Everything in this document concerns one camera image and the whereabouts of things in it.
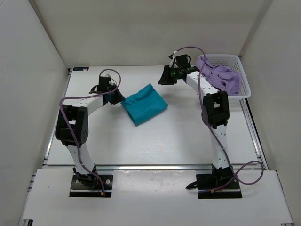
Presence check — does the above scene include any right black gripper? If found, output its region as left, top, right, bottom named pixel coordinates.
left=160, top=65, right=183, bottom=86

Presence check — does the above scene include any teal t shirt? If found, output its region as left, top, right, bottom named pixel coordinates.
left=121, top=84, right=168, bottom=126

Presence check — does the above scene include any lavender t shirt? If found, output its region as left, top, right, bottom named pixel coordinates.
left=195, top=56, right=242, bottom=96

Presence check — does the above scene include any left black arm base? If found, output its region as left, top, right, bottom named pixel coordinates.
left=69, top=167, right=113, bottom=198

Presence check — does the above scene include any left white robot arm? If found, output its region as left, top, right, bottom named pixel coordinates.
left=55, top=70, right=125, bottom=188

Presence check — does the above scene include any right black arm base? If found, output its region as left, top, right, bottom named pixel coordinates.
left=186, top=166, right=242, bottom=199

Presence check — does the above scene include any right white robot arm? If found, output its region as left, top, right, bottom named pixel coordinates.
left=158, top=54, right=230, bottom=170

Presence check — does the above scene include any small dark table label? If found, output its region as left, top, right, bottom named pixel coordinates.
left=73, top=67, right=89, bottom=71

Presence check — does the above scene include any white plastic laundry basket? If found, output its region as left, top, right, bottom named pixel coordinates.
left=199, top=54, right=251, bottom=101

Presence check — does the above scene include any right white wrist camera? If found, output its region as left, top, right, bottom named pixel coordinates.
left=168, top=50, right=177, bottom=68

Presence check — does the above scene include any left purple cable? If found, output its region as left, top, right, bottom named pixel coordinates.
left=58, top=68, right=122, bottom=191

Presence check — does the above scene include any purple cable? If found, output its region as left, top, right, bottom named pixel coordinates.
left=58, top=68, right=122, bottom=191
left=174, top=46, right=265, bottom=193

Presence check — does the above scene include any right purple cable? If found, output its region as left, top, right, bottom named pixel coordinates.
left=174, top=46, right=265, bottom=193

